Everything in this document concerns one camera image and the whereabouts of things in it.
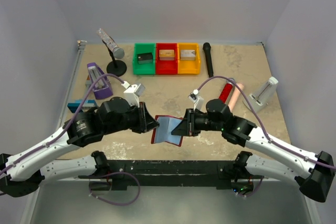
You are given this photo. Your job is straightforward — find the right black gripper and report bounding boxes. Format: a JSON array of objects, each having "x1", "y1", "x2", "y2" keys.
[{"x1": 172, "y1": 108, "x2": 224, "y2": 136}]

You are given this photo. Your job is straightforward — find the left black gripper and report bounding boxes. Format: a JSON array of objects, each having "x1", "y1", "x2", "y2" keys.
[{"x1": 105, "y1": 101, "x2": 161, "y2": 135}]

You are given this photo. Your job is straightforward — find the red leather card holder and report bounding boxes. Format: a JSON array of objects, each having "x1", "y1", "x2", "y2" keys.
[{"x1": 151, "y1": 115, "x2": 183, "y2": 147}]

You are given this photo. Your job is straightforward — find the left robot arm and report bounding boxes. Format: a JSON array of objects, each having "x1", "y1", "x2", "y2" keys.
[{"x1": 1, "y1": 97, "x2": 159, "y2": 197}]

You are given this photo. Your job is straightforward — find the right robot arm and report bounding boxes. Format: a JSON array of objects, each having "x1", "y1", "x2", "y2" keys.
[{"x1": 172, "y1": 99, "x2": 335, "y2": 202}]

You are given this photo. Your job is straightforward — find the black card in green bin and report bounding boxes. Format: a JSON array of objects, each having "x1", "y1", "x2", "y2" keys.
[{"x1": 137, "y1": 52, "x2": 153, "y2": 65}]

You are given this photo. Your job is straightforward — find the silver card in yellow bin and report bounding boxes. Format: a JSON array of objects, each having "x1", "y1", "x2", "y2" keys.
[{"x1": 180, "y1": 49, "x2": 196, "y2": 61}]

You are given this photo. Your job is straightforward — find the tan card in red bin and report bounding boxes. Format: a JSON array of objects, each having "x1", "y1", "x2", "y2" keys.
[{"x1": 159, "y1": 49, "x2": 175, "y2": 61}]

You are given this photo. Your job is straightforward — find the red microphone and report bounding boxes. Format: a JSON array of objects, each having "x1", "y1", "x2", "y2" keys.
[{"x1": 219, "y1": 78, "x2": 235, "y2": 103}]

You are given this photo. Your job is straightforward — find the yellow plastic bin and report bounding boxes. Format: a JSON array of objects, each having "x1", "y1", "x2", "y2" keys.
[{"x1": 177, "y1": 43, "x2": 201, "y2": 75}]

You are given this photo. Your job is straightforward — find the green plastic bin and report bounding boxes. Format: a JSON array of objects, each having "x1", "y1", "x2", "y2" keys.
[{"x1": 132, "y1": 43, "x2": 156, "y2": 75}]

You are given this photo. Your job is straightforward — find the red plastic bin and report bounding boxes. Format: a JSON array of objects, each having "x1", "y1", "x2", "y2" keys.
[{"x1": 155, "y1": 42, "x2": 179, "y2": 75}]

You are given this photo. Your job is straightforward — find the pink microphone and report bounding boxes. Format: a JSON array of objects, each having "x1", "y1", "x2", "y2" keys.
[{"x1": 228, "y1": 87, "x2": 240, "y2": 112}]

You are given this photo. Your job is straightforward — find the black microphone stand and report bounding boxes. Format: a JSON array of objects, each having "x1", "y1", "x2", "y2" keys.
[{"x1": 102, "y1": 41, "x2": 127, "y2": 77}]

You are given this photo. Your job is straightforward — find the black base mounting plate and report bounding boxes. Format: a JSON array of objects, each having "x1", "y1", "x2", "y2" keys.
[{"x1": 78, "y1": 159, "x2": 254, "y2": 191}]

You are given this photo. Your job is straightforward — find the blue grey block toy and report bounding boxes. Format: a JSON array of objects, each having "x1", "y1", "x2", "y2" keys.
[{"x1": 67, "y1": 75, "x2": 99, "y2": 114}]

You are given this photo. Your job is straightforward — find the glitter silver microphone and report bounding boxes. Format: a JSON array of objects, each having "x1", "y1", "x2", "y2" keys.
[{"x1": 97, "y1": 28, "x2": 124, "y2": 59}]

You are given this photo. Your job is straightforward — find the black microphone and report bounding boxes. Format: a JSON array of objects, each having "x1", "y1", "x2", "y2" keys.
[{"x1": 203, "y1": 42, "x2": 214, "y2": 78}]

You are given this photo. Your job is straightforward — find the white metronome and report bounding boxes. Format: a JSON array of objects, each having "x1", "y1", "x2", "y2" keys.
[{"x1": 247, "y1": 77, "x2": 278, "y2": 113}]

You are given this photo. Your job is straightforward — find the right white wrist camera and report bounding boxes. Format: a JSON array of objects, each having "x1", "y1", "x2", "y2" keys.
[{"x1": 188, "y1": 89, "x2": 204, "y2": 110}]

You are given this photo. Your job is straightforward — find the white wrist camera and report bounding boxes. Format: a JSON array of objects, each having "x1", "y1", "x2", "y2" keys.
[
  {"x1": 122, "y1": 81, "x2": 145, "y2": 108},
  {"x1": 188, "y1": 89, "x2": 204, "y2": 110}
]

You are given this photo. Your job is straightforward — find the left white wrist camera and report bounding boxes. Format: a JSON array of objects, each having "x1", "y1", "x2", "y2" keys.
[{"x1": 122, "y1": 81, "x2": 145, "y2": 108}]

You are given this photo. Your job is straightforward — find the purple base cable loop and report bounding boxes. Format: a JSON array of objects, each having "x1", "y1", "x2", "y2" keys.
[{"x1": 88, "y1": 172, "x2": 142, "y2": 206}]

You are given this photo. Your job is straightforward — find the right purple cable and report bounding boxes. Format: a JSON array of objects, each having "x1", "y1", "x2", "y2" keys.
[{"x1": 196, "y1": 76, "x2": 336, "y2": 169}]

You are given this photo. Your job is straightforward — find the aluminium frame rail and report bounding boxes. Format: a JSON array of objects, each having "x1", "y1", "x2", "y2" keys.
[{"x1": 19, "y1": 40, "x2": 87, "y2": 224}]

